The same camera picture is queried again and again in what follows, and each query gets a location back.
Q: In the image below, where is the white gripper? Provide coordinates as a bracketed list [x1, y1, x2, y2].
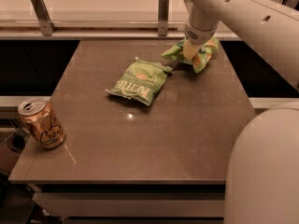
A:
[183, 21, 217, 61]

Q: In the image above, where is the green rice chip bag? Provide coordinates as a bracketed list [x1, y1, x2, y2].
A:
[162, 37, 219, 74]

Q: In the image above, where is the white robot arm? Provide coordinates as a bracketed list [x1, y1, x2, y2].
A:
[185, 0, 299, 224]

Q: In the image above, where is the green Kettle chip bag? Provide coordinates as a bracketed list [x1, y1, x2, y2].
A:
[107, 59, 172, 106]

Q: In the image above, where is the orange LaCroix can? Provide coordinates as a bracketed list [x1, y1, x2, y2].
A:
[18, 98, 66, 149]

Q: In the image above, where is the middle metal railing bracket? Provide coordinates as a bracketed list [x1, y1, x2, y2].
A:
[158, 0, 169, 36]

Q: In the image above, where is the metal railing bracket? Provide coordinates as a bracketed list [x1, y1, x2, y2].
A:
[158, 0, 169, 36]
[30, 0, 55, 36]

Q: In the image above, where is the left metal railing bracket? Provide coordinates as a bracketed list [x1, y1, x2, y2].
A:
[30, 0, 55, 36]

